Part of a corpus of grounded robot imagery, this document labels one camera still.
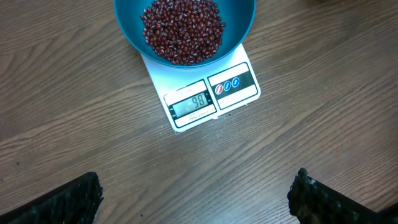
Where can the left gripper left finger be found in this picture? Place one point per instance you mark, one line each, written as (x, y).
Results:
(75, 202)

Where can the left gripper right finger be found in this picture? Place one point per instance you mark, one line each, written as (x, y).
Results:
(313, 202)

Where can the white digital kitchen scale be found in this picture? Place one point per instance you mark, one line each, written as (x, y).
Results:
(192, 96)

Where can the blue metal bowl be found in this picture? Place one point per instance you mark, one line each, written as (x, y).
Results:
(237, 14)

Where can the red adzuki beans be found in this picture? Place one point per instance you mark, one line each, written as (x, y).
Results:
(184, 32)

